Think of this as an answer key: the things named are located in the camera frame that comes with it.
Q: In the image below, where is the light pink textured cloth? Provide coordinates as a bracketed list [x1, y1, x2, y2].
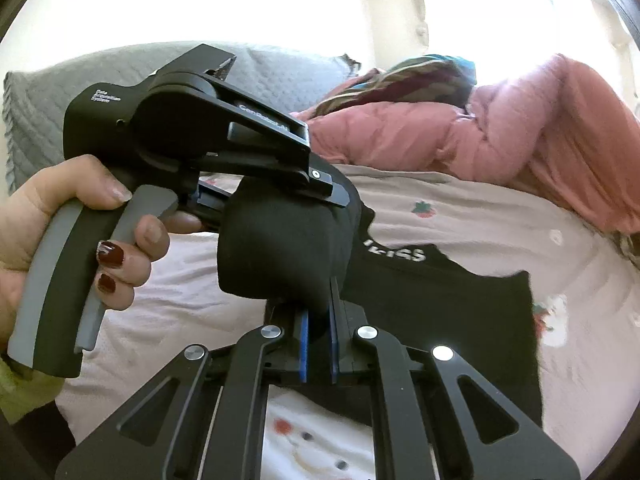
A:
[60, 230, 275, 441]

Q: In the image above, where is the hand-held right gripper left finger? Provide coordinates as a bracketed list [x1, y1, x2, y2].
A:
[55, 305, 310, 480]

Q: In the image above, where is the grey quilted pillow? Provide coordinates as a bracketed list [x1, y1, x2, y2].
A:
[2, 42, 363, 196]

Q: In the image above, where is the black garment with orange patches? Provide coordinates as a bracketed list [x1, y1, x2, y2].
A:
[216, 160, 545, 428]

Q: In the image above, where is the dark striped pillow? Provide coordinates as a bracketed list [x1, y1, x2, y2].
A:
[312, 52, 479, 117]

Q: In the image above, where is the strawberry printed pink bedsheet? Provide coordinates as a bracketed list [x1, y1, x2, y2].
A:
[200, 162, 640, 480]

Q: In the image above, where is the person's left hand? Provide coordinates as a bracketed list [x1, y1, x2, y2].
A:
[0, 155, 202, 357]

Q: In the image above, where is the pink puffy comforter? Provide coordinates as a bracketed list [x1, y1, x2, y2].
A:
[292, 52, 640, 237]

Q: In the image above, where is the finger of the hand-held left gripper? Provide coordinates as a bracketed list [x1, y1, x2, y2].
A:
[200, 76, 352, 209]
[187, 180, 242, 234]

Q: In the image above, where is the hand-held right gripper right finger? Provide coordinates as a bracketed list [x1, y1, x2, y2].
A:
[327, 277, 582, 480]

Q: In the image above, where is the person's left forearm green sleeve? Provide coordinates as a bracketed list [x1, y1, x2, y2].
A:
[0, 352, 67, 426]

